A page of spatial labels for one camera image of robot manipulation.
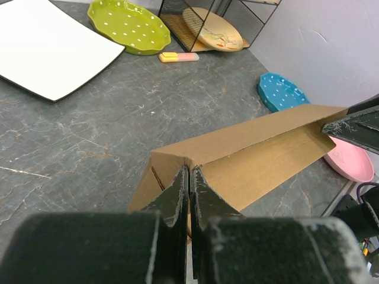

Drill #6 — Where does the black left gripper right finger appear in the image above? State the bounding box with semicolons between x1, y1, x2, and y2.
189;168;373;283

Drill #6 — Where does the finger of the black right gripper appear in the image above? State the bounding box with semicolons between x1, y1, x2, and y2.
347;94;379;115
322;106;378;154

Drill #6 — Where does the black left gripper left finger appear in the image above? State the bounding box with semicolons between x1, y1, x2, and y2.
1;166;189;283

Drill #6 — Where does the brown cardboard box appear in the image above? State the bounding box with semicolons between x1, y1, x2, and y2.
127;103;350;237

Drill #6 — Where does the pink round plate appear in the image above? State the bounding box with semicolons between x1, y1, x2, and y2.
324;136;374;183

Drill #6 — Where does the blue polka dot plate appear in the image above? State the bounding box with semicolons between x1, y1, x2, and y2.
258;73;310;112

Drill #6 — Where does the cream floral oval plate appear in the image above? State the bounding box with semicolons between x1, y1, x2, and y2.
182;7;243;52

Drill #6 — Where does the orange pink pastel highlighter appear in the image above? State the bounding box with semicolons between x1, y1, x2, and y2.
159;52;200;63

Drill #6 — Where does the green polka dot plate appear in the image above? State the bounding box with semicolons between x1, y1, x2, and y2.
87;0;171;56

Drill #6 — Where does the white square plate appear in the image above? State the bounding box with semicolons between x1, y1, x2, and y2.
1;1;125;102

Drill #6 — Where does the black wire wooden shelf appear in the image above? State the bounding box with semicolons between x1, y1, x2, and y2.
158;0;280;53

